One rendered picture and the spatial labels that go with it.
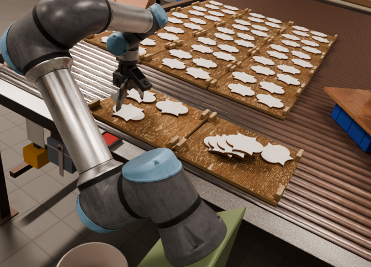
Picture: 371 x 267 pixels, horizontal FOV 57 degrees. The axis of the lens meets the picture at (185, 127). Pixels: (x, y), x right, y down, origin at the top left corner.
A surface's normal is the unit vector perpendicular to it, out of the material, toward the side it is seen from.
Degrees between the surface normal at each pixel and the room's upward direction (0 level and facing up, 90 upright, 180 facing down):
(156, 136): 0
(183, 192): 47
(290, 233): 0
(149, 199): 80
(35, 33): 82
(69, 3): 39
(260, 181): 0
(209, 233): 31
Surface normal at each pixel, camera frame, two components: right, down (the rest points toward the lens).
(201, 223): 0.36, -0.42
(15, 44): -0.37, 0.22
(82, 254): 0.53, 0.49
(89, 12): 0.76, 0.14
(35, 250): 0.16, -0.82
